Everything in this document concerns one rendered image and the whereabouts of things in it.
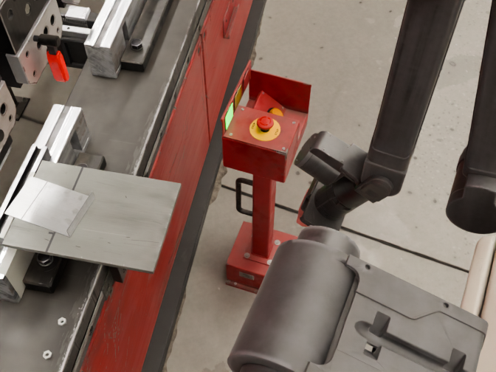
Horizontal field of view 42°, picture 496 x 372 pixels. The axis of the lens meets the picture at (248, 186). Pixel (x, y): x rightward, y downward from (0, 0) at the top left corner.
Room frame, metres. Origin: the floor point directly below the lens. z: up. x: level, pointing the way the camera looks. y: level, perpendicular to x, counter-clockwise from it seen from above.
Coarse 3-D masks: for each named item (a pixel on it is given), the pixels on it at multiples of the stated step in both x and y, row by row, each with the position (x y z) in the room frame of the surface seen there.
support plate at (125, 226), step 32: (96, 192) 0.65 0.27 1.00; (128, 192) 0.65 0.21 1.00; (160, 192) 0.65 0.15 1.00; (32, 224) 0.58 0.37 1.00; (96, 224) 0.58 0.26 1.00; (128, 224) 0.58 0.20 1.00; (160, 224) 0.58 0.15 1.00; (64, 256) 0.52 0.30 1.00; (96, 256) 0.52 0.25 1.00; (128, 256) 0.52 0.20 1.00
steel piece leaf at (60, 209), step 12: (48, 192) 0.64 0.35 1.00; (60, 192) 0.64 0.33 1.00; (72, 192) 0.64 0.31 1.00; (36, 204) 0.62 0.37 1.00; (48, 204) 0.62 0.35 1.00; (60, 204) 0.62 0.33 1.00; (72, 204) 0.62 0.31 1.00; (84, 204) 0.61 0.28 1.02; (24, 216) 0.59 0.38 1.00; (36, 216) 0.59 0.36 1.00; (48, 216) 0.59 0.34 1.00; (60, 216) 0.59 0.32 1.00; (72, 216) 0.59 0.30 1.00; (48, 228) 0.57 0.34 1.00; (60, 228) 0.57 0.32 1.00; (72, 228) 0.56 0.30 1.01
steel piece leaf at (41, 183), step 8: (32, 176) 0.68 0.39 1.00; (32, 184) 0.66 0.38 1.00; (40, 184) 0.66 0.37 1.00; (24, 192) 0.64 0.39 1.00; (32, 192) 0.64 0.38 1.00; (40, 192) 0.64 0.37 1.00; (16, 200) 0.63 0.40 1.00; (24, 200) 0.63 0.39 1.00; (32, 200) 0.63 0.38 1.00; (8, 208) 0.61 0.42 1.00; (16, 208) 0.61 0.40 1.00; (24, 208) 0.61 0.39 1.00; (16, 216) 0.59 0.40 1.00
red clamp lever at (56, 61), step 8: (40, 40) 0.76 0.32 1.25; (48, 40) 0.76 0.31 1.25; (56, 40) 0.76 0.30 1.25; (48, 48) 0.77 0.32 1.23; (56, 48) 0.77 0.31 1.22; (48, 56) 0.76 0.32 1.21; (56, 56) 0.76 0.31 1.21; (56, 64) 0.76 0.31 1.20; (64, 64) 0.77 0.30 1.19; (56, 72) 0.76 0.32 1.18; (64, 72) 0.76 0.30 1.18; (56, 80) 0.76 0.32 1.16; (64, 80) 0.76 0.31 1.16
